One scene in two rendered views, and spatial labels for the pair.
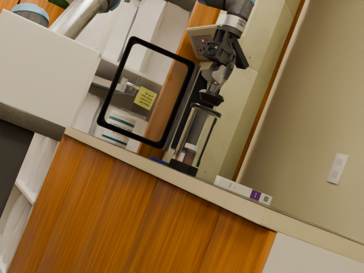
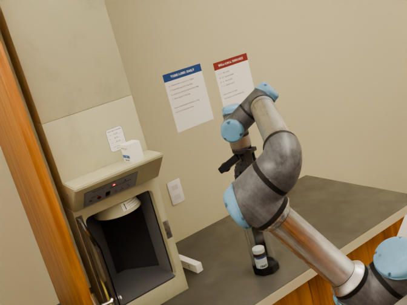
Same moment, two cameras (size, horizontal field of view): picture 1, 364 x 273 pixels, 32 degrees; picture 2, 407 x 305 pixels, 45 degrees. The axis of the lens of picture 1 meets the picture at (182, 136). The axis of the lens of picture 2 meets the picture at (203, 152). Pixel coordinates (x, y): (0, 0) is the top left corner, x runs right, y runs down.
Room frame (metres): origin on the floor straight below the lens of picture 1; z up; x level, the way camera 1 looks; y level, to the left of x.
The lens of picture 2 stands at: (2.43, 1.61, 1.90)
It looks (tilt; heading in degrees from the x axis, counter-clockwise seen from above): 15 degrees down; 264
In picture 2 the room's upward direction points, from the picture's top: 15 degrees counter-clockwise
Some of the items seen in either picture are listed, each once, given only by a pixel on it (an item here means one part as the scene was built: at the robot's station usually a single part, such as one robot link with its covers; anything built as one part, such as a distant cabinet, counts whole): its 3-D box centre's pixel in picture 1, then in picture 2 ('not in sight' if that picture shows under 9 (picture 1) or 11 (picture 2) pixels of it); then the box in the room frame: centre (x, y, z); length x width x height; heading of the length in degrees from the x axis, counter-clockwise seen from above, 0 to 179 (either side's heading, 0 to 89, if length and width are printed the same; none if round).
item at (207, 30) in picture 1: (209, 43); (117, 181); (2.55, 0.03, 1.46); 0.32 x 0.11 x 0.10; 23
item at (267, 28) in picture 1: (234, 91); (109, 208); (2.62, -0.13, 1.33); 0.32 x 0.25 x 0.77; 23
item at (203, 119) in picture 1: (194, 138); (259, 241); (2.12, -0.04, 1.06); 0.11 x 0.11 x 0.21
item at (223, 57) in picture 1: (223, 46); (246, 163); (2.10, -0.02, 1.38); 0.09 x 0.08 x 0.12; 128
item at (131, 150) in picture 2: (225, 23); (131, 150); (2.48, 0.00, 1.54); 0.05 x 0.05 x 0.06; 27
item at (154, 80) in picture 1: (146, 93); (106, 288); (2.67, 0.20, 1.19); 0.30 x 0.01 x 0.40; 104
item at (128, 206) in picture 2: not in sight; (115, 203); (2.59, -0.12, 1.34); 0.18 x 0.18 x 0.05
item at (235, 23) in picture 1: (234, 25); (240, 141); (2.11, -0.03, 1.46); 0.08 x 0.08 x 0.05
